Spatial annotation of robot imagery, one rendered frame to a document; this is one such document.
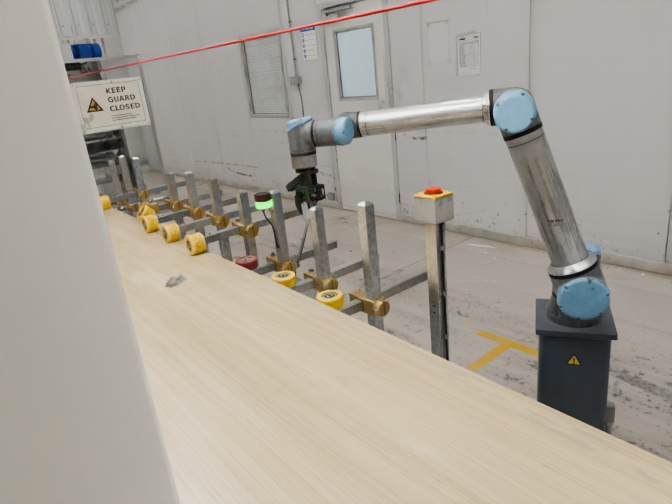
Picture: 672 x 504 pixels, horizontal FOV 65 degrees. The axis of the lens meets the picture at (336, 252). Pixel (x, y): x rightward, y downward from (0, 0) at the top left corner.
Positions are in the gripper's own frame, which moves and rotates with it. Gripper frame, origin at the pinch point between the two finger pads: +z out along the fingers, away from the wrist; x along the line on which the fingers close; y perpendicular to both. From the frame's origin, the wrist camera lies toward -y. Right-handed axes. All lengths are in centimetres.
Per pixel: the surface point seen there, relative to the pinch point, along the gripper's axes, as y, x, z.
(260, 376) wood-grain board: 58, -58, 12
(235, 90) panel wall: -494, 246, -40
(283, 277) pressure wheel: 13.1, -21.9, 11.2
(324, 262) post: 17.8, -8.1, 9.4
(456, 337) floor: -23, 105, 101
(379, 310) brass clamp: 45.5, -10.0, 18.1
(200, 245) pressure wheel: -34.0, -28.8, 7.0
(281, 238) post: -7.1, -8.4, 5.3
